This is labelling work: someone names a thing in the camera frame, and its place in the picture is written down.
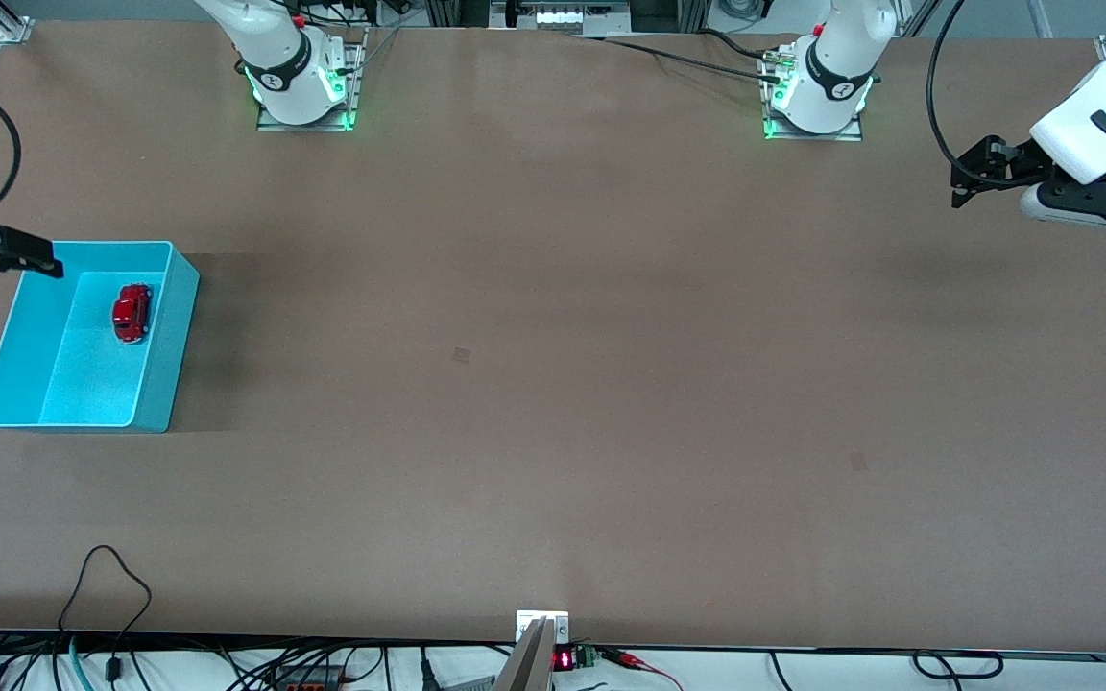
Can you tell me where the red clip lead wire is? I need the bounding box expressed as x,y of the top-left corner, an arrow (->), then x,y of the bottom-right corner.
599,648 -> 685,691

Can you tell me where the thin black looped cable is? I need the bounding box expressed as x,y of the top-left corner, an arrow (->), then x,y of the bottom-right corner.
58,545 -> 154,684

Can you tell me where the black cable to arm base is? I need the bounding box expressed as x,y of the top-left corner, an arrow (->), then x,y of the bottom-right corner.
572,29 -> 786,83

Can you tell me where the red beetle toy car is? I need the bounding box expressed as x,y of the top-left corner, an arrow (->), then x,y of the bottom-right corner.
111,283 -> 155,345

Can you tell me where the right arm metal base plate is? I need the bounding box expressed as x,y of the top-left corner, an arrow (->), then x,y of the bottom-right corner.
256,29 -> 363,132

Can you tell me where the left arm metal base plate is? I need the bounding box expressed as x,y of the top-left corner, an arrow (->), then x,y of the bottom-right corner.
762,43 -> 864,143

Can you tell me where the aluminium frame rack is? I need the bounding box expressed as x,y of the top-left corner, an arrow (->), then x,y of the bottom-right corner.
423,0 -> 712,36

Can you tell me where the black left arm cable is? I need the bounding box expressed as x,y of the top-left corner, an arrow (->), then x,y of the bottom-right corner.
926,0 -> 972,185

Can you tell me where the blue plastic box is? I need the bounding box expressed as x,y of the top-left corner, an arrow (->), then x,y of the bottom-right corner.
0,240 -> 201,434

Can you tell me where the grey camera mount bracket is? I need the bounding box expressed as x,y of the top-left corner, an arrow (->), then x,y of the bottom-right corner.
495,610 -> 571,691

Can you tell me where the black coiled cable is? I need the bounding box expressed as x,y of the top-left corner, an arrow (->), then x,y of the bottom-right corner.
912,650 -> 1004,680

